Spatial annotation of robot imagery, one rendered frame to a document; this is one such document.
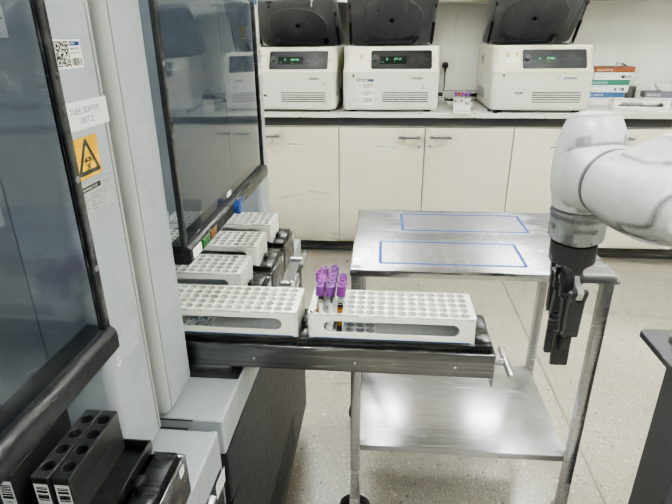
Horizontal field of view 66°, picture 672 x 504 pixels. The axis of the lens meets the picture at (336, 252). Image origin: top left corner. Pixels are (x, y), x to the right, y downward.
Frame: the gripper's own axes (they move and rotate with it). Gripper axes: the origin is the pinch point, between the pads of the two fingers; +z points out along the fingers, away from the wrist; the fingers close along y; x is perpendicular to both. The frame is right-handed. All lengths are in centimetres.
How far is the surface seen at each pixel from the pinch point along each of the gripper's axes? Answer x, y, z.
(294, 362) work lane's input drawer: -47.9, 6.8, 1.9
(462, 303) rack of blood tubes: -17.6, -0.8, -7.1
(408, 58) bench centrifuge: -20, -234, -39
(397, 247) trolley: -28.6, -38.4, -2.6
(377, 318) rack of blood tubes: -33.0, 5.1, -6.9
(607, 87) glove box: 106, -269, -19
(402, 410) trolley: -26, -41, 51
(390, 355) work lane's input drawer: -30.6, 6.8, -0.4
